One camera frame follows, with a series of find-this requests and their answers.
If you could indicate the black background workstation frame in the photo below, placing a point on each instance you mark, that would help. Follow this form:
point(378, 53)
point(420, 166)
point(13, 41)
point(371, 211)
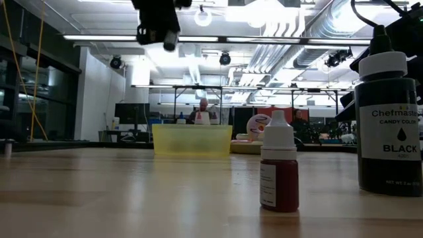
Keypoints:
point(314, 90)

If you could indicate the white ceiling pipe bundle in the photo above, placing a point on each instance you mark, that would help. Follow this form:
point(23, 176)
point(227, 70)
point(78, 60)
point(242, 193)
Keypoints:
point(264, 59)

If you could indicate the white cone-shaped object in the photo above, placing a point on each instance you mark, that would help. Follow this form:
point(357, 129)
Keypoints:
point(205, 119)

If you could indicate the black ceiling camera mount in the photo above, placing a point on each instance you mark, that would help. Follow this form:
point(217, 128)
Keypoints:
point(337, 57)

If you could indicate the large purple food coloring bottle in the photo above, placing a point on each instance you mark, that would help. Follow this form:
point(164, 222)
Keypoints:
point(214, 116)

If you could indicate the large blue food coloring bottle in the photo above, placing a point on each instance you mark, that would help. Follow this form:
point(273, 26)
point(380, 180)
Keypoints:
point(181, 120)

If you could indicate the silver ventilation duct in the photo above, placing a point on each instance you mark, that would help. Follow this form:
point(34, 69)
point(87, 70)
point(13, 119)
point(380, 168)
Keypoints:
point(310, 56)

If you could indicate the person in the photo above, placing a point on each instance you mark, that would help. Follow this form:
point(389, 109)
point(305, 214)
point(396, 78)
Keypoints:
point(299, 124)
point(203, 105)

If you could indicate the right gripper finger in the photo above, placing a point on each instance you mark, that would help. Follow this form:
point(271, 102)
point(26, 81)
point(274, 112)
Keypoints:
point(360, 61)
point(345, 109)

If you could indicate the black computer monitor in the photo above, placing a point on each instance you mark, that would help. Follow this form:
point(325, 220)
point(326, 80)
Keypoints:
point(132, 113)

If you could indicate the yellow translucent plastic bin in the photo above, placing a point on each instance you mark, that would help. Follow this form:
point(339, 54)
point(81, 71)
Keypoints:
point(191, 140)

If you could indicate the large black food coloring bottle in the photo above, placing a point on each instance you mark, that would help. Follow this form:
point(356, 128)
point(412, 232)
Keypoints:
point(386, 172)

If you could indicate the large red food coloring bottle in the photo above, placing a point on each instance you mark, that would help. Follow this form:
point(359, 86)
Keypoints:
point(199, 116)

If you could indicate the black ceiling spotlight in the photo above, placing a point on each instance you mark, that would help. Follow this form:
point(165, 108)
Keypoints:
point(224, 59)
point(115, 62)

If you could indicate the small orange-label food coloring bottle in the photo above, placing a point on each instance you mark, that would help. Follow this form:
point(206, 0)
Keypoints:
point(281, 185)

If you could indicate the dark office desk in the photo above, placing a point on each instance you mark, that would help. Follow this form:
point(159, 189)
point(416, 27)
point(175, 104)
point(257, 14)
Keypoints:
point(132, 136)

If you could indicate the overhead LED light bar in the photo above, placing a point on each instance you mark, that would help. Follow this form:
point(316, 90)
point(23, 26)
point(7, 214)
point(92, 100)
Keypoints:
point(99, 37)

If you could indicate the white striped frosted donut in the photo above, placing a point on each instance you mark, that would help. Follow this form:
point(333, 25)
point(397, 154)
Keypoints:
point(256, 124)

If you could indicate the orange partition panel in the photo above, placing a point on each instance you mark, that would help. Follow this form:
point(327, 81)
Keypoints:
point(291, 113)

